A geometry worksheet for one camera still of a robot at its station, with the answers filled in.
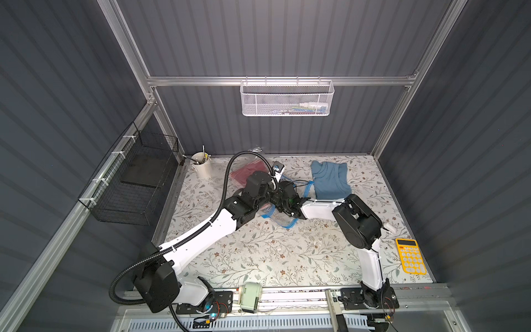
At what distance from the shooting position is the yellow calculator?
2.69 feet

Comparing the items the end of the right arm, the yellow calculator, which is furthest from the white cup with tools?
the yellow calculator

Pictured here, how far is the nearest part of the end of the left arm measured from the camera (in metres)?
0.56

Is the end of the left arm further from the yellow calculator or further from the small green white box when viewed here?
the yellow calculator

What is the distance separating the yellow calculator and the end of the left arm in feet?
2.21
